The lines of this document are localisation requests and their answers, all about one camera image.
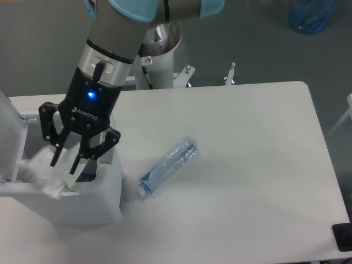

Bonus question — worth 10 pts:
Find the blue plastic bag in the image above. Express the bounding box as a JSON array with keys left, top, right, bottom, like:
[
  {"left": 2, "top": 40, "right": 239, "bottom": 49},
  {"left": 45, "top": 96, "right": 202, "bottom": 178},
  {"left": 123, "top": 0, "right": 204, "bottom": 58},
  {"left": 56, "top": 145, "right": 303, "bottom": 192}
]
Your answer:
[{"left": 288, "top": 0, "right": 339, "bottom": 34}]

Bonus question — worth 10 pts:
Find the white plastic bag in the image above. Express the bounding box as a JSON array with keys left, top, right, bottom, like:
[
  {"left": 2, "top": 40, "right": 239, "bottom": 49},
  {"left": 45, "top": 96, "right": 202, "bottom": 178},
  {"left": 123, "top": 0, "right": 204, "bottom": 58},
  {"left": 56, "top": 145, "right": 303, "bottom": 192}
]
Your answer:
[{"left": 16, "top": 144, "right": 85, "bottom": 199}]

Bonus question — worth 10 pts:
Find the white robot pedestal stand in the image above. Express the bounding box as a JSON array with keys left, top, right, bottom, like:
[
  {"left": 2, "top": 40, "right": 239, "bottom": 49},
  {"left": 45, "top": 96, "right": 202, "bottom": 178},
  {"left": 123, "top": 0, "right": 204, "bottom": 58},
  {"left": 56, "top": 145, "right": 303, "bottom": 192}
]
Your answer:
[{"left": 125, "top": 22, "right": 195, "bottom": 90}]

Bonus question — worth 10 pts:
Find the clear plastic water bottle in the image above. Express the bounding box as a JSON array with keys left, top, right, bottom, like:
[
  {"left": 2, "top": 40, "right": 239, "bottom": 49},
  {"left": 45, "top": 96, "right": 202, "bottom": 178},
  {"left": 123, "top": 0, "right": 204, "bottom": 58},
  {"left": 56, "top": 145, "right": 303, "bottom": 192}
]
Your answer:
[{"left": 135, "top": 135, "right": 199, "bottom": 198}]

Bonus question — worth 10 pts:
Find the white trash can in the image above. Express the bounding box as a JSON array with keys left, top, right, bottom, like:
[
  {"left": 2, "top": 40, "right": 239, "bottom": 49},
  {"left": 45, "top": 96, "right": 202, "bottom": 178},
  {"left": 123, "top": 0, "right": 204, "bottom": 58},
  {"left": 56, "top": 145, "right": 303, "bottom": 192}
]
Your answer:
[{"left": 1, "top": 113, "right": 123, "bottom": 224}]

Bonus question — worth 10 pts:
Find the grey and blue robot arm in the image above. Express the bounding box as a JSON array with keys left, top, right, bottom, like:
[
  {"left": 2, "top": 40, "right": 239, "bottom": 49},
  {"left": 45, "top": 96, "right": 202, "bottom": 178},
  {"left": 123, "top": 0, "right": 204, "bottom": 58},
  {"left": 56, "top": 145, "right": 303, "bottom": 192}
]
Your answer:
[{"left": 38, "top": 1, "right": 224, "bottom": 174}]

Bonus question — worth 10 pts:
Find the white trash can lid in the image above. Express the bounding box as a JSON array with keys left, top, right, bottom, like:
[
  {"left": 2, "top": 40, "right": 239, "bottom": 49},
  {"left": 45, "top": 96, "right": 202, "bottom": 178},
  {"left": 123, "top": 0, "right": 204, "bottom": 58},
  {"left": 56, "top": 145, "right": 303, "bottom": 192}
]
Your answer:
[{"left": 1, "top": 93, "right": 37, "bottom": 183}]

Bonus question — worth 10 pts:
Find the blue packet in bin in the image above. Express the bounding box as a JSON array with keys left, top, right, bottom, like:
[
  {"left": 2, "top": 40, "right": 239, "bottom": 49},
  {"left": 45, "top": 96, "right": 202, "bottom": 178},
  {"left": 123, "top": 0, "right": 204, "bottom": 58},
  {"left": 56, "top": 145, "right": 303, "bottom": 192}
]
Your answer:
[{"left": 75, "top": 172, "right": 96, "bottom": 183}]

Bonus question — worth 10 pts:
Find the black device at table edge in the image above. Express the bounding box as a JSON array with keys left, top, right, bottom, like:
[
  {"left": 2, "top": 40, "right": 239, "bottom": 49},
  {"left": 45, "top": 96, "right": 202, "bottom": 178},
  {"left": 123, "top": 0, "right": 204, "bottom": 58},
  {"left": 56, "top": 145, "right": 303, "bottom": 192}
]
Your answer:
[{"left": 332, "top": 223, "right": 351, "bottom": 252}]

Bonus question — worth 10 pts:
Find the white frame at right edge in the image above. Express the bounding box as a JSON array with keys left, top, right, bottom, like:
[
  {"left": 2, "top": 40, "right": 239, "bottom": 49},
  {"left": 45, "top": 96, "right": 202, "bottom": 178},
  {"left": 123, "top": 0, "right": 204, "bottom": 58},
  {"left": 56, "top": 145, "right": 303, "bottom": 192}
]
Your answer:
[{"left": 327, "top": 94, "right": 351, "bottom": 138}]

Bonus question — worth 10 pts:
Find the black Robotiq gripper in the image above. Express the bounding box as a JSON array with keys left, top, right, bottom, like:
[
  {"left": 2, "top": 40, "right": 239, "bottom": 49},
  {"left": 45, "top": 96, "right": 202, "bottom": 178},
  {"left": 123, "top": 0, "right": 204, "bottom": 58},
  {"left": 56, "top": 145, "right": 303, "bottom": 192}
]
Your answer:
[{"left": 38, "top": 68, "right": 122, "bottom": 174}]

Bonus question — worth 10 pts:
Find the black cable on pedestal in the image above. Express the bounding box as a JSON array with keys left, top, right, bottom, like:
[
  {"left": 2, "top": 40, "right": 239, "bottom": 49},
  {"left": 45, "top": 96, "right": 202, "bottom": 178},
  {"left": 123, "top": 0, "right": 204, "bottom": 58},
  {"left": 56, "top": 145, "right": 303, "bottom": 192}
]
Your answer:
[{"left": 140, "top": 54, "right": 154, "bottom": 90}]

